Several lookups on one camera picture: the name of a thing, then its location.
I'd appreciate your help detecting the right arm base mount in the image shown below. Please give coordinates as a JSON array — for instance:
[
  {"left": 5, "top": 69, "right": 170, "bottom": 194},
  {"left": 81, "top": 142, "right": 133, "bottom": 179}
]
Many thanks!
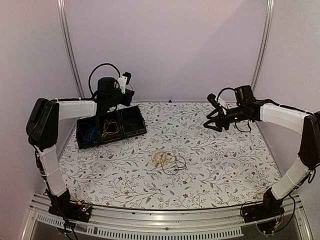
[{"left": 240, "top": 198, "right": 285, "bottom": 223}]

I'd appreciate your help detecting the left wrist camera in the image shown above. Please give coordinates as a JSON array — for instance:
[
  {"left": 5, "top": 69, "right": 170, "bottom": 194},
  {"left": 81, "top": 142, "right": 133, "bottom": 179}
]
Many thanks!
[{"left": 118, "top": 72, "right": 132, "bottom": 94}]

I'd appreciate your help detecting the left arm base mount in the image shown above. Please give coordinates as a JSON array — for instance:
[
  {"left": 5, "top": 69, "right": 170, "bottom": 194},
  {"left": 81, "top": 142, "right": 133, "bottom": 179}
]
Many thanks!
[{"left": 48, "top": 195, "right": 92, "bottom": 223}]

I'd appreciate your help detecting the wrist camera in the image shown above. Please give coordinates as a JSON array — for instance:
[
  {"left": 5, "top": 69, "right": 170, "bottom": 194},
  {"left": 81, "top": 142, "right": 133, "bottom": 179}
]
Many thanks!
[
  {"left": 118, "top": 72, "right": 132, "bottom": 94},
  {"left": 207, "top": 93, "right": 229, "bottom": 110}
]

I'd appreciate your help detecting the right aluminium corner post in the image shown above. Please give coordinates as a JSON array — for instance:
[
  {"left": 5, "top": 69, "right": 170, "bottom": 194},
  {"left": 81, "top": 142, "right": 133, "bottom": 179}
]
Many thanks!
[{"left": 251, "top": 0, "right": 275, "bottom": 92}]

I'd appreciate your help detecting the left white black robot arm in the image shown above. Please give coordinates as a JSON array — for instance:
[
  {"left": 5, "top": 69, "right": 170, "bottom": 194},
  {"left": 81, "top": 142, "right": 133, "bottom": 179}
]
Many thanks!
[{"left": 26, "top": 72, "right": 134, "bottom": 217}]

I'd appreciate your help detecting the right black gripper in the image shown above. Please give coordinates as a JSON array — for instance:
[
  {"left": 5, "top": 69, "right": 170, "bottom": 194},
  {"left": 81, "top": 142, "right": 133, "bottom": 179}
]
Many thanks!
[{"left": 204, "top": 105, "right": 250, "bottom": 132}]

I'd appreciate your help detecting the black three-compartment bin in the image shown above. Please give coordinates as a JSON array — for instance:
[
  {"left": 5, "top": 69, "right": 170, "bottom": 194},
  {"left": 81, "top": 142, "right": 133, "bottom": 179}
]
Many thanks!
[{"left": 75, "top": 106, "right": 147, "bottom": 149}]

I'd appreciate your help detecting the blue cable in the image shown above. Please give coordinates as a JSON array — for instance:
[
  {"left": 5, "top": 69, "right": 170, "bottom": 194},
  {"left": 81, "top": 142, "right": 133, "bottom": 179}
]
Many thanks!
[{"left": 77, "top": 122, "right": 98, "bottom": 143}]

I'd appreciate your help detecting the floral tablecloth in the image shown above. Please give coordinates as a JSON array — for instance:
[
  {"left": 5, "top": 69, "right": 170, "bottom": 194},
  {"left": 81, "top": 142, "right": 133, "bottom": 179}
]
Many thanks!
[{"left": 59, "top": 102, "right": 280, "bottom": 210}]

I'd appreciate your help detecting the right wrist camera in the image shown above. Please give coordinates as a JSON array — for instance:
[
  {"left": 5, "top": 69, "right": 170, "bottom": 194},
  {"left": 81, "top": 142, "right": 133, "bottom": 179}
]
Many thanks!
[{"left": 207, "top": 93, "right": 229, "bottom": 110}]

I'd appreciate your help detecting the aluminium front rail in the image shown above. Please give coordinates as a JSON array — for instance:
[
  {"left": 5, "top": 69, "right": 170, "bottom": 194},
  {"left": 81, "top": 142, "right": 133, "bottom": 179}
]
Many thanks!
[{"left": 21, "top": 193, "right": 313, "bottom": 240}]

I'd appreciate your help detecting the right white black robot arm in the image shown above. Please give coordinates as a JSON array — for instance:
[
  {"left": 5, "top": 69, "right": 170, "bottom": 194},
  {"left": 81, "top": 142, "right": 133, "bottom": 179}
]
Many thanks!
[{"left": 203, "top": 85, "right": 320, "bottom": 218}]

